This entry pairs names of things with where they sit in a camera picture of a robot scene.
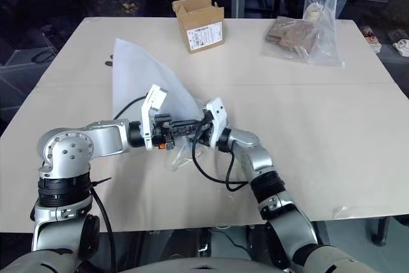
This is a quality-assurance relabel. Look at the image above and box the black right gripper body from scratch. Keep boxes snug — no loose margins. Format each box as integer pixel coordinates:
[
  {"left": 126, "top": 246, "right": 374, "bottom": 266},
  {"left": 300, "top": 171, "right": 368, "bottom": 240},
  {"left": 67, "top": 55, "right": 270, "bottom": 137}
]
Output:
[{"left": 195, "top": 109, "right": 214, "bottom": 146}]

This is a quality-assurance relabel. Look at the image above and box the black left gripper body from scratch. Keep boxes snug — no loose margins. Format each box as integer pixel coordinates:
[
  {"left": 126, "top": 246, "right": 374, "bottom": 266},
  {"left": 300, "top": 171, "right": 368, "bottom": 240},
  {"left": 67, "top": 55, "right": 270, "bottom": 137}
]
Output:
[{"left": 152, "top": 113, "right": 177, "bottom": 152}]

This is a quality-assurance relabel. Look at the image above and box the plastic bag of brown pieces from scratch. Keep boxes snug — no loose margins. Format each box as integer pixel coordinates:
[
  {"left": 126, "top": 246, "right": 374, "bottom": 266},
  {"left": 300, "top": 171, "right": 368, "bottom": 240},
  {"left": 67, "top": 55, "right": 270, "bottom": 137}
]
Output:
[{"left": 259, "top": 16, "right": 324, "bottom": 62}]

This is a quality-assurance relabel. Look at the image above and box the clear zip plastic bag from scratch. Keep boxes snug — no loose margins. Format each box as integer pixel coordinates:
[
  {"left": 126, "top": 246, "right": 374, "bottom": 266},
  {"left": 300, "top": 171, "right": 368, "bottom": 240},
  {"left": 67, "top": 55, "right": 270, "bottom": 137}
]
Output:
[{"left": 302, "top": 0, "right": 346, "bottom": 68}]

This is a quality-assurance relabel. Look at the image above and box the open brown cardboard box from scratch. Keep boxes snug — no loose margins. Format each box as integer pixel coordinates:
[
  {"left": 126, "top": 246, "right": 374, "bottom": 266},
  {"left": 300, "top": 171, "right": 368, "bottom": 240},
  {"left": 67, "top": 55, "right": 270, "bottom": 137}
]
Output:
[{"left": 171, "top": 0, "right": 226, "bottom": 54}]

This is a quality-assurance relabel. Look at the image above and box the grey robot torso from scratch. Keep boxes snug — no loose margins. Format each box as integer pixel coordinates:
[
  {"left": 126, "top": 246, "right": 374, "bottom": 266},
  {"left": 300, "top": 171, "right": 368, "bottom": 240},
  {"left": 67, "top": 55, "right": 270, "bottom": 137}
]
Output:
[{"left": 0, "top": 242, "right": 409, "bottom": 273}]

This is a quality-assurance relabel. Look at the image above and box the clear plastic scrap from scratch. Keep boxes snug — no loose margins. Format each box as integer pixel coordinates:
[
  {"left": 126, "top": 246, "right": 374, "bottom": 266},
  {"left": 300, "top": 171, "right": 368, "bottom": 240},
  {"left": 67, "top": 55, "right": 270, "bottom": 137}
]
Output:
[{"left": 331, "top": 204, "right": 362, "bottom": 220}]

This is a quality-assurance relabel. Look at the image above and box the red and white packet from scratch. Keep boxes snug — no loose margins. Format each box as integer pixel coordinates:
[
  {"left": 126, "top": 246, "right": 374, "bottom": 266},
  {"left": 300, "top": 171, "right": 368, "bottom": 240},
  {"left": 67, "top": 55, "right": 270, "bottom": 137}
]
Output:
[{"left": 361, "top": 24, "right": 383, "bottom": 52}]

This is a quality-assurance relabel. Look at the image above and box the black table leg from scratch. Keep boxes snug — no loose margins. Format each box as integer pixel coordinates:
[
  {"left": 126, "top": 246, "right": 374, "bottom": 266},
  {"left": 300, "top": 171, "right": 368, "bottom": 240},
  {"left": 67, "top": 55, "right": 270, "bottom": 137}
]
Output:
[{"left": 369, "top": 215, "right": 392, "bottom": 247}]

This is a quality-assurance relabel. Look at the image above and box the white cloth bundle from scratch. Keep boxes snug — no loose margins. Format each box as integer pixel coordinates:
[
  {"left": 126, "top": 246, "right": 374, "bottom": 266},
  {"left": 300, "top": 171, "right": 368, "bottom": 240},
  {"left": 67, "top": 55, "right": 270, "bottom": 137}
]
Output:
[{"left": 391, "top": 38, "right": 409, "bottom": 58}]

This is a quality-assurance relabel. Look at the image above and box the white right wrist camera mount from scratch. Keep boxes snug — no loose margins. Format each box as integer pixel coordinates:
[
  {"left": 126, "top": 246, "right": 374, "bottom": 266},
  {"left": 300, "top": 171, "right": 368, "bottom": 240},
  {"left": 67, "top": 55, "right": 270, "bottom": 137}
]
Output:
[{"left": 205, "top": 96, "right": 229, "bottom": 150}]

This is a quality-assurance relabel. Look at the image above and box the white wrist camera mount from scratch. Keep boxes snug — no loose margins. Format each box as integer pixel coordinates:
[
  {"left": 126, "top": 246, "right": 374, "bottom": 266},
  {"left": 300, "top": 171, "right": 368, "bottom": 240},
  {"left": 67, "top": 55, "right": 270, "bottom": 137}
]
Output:
[
  {"left": 139, "top": 84, "right": 169, "bottom": 152},
  {"left": 205, "top": 96, "right": 229, "bottom": 150}
]

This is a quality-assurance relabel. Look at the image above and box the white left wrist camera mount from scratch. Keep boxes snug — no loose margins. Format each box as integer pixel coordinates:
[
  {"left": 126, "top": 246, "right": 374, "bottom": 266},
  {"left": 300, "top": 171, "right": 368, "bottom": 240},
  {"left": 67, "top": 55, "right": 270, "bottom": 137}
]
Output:
[{"left": 139, "top": 84, "right": 169, "bottom": 152}]

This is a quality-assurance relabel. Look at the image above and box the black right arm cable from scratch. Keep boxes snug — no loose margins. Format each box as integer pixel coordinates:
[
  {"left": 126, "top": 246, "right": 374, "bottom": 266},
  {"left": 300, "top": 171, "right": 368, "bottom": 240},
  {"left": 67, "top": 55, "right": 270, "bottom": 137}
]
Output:
[{"left": 190, "top": 132, "right": 252, "bottom": 192}]

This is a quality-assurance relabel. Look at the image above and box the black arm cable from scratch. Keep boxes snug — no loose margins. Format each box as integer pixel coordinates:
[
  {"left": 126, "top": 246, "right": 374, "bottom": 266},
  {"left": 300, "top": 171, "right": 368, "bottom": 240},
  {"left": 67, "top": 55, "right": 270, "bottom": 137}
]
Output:
[
  {"left": 89, "top": 95, "right": 151, "bottom": 253},
  {"left": 190, "top": 132, "right": 252, "bottom": 192}
]

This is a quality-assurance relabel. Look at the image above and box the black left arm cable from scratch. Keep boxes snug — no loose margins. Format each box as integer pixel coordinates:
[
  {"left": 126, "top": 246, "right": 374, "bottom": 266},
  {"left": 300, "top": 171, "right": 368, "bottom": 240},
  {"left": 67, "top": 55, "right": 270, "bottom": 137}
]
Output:
[{"left": 89, "top": 95, "right": 151, "bottom": 253}]

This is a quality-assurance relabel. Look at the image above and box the black floor cable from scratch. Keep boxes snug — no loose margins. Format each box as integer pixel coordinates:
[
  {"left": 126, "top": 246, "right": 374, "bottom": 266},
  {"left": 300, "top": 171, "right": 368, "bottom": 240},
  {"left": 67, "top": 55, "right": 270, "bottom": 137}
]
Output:
[{"left": 31, "top": 45, "right": 59, "bottom": 63}]

